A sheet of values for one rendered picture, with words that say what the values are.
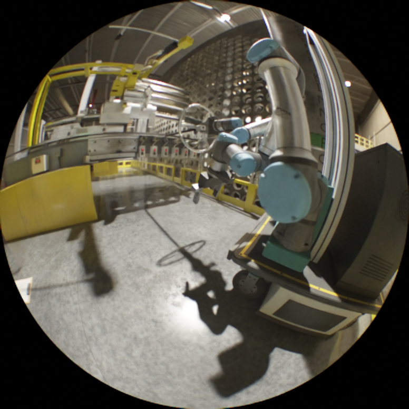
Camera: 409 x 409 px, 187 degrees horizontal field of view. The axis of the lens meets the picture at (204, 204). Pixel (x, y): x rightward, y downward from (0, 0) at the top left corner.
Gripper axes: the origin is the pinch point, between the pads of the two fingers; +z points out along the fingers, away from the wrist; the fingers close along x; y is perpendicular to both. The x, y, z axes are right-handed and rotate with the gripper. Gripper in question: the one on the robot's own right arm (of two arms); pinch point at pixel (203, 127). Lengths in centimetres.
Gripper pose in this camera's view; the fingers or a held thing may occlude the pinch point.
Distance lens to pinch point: 96.4
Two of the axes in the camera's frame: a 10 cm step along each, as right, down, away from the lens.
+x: -0.3, 9.1, 4.2
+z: -6.7, -3.3, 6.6
